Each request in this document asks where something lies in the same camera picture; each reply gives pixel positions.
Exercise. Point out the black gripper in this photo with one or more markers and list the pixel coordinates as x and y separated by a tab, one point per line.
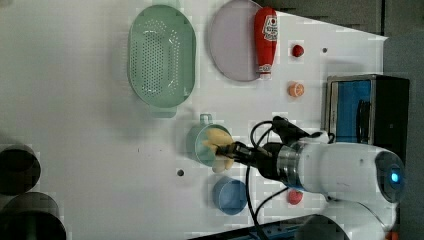
265	164

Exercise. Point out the peeled toy banana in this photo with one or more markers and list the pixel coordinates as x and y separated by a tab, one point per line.
218	138

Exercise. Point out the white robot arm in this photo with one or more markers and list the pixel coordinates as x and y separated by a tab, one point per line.
362	184

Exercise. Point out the green mug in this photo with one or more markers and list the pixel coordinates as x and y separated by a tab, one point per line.
197	135

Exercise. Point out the blue bowl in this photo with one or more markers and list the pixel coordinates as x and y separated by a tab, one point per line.
229	195

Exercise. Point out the red toy strawberry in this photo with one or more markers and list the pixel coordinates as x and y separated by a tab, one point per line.
294	197

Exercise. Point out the orange slice toy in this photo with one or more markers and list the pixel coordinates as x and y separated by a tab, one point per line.
296	89

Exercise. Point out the lilac round plate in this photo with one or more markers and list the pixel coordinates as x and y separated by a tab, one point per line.
231	40

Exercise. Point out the small red toy tomato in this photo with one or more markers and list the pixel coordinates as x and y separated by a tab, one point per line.
297	51

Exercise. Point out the green perforated colander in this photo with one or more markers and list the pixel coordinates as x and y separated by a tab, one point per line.
161	57

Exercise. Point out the red ketchup bottle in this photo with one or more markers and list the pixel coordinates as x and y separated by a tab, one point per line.
265	36

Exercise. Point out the black toaster oven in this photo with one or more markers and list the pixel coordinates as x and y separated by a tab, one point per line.
368	109

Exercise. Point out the black cylinder at corner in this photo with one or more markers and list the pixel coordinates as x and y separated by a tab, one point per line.
32	216

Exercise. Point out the black cylinder near edge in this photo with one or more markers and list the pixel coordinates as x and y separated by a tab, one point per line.
19	170

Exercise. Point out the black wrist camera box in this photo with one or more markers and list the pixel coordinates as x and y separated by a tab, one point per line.
287	131

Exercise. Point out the blue aluminium frame rail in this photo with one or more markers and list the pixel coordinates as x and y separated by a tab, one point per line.
278	230

